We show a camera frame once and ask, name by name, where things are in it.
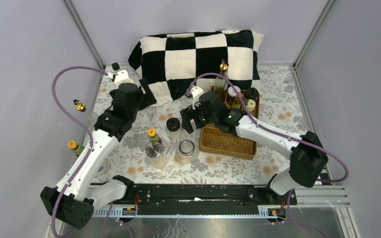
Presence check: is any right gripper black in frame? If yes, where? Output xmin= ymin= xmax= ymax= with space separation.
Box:
xmin=180 ymin=102 xmax=217 ymax=134

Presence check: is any black cap salt shaker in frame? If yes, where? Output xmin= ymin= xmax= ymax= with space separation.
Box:
xmin=166 ymin=118 xmax=182 ymax=140

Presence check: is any woven wicker tray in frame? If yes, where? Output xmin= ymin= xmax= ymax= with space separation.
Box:
xmin=199 ymin=86 xmax=261 ymax=160

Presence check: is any glass jar silver lid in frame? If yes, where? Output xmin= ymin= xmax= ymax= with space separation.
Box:
xmin=176 ymin=139 xmax=199 ymax=164

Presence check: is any green bottle yellow cap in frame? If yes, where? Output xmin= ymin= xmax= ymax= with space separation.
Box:
xmin=147 ymin=128 xmax=164 ymax=146

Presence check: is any glass cruet gold spout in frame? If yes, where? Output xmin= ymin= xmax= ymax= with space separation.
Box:
xmin=214 ymin=59 xmax=229 ymax=101

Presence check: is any small yellow oil bottle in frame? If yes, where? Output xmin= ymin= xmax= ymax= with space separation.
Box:
xmin=232 ymin=92 xmax=242 ymax=109

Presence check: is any yellow cap spice bottle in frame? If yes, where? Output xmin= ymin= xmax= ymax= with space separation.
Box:
xmin=245 ymin=99 xmax=256 ymax=116

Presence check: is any black cap shaker bottle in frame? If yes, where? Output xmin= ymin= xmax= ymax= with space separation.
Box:
xmin=245 ymin=87 xmax=259 ymax=101

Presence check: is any white lid brown sauce jar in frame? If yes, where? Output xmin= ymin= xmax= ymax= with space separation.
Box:
xmin=225 ymin=86 xmax=241 ymax=109

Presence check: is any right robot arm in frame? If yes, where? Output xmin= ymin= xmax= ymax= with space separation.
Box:
xmin=180 ymin=91 xmax=328 ymax=204

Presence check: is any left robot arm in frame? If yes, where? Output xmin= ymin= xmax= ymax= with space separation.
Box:
xmin=40 ymin=78 xmax=156 ymax=232

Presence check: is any black white checkered pillow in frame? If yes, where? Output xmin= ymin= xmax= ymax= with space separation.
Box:
xmin=128 ymin=30 xmax=265 ymax=107

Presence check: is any floral tablecloth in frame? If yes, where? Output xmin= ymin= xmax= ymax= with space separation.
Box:
xmin=93 ymin=65 xmax=306 ymax=184

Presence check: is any clear vinegar bottle black cap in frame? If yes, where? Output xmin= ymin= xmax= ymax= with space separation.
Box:
xmin=111 ymin=62 xmax=120 ymax=71

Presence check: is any reflected cruet gold spout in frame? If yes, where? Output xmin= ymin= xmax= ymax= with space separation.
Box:
xmin=73 ymin=99 xmax=96 ymax=126

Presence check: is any reflected jar white lid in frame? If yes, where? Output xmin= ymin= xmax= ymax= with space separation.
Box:
xmin=97 ymin=160 xmax=110 ymax=175

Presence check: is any reflected green bottle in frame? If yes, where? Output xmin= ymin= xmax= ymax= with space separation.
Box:
xmin=67 ymin=140 xmax=84 ymax=157

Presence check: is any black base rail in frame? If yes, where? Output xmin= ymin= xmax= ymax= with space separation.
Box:
xmin=114 ymin=183 xmax=297 ymax=216

